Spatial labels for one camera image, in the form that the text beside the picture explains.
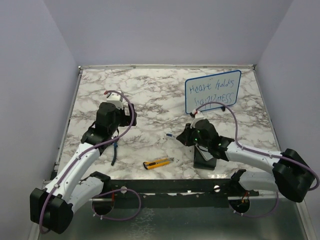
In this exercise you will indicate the blue framed whiteboard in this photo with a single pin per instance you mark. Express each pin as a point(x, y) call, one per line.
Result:
point(210, 89)

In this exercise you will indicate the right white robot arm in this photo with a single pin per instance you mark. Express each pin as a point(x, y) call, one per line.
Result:
point(284, 172)

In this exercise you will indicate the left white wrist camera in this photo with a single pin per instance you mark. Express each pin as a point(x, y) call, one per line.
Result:
point(115, 99)

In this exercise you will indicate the grey white eraser case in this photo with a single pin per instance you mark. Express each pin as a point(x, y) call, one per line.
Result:
point(204, 152)

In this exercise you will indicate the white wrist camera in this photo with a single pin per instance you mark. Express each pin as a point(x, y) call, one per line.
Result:
point(115, 99)
point(197, 116)

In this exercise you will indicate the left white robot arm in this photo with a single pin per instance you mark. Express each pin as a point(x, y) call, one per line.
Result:
point(54, 206)

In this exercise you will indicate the blue handled pliers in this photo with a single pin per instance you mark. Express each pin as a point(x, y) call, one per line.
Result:
point(115, 147)

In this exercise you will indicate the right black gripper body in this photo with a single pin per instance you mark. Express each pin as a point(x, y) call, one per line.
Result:
point(192, 137)

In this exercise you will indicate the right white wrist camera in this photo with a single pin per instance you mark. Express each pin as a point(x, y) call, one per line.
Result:
point(197, 116)

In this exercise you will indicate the black box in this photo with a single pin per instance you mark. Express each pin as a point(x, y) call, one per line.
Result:
point(200, 163)

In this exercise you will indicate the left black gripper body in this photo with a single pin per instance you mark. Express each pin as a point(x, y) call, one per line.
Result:
point(122, 120)

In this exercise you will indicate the yellow utility knife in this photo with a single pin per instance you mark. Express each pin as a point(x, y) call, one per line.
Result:
point(148, 165)

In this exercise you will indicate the black mounting base rail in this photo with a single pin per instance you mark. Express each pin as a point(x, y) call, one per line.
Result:
point(170, 193)

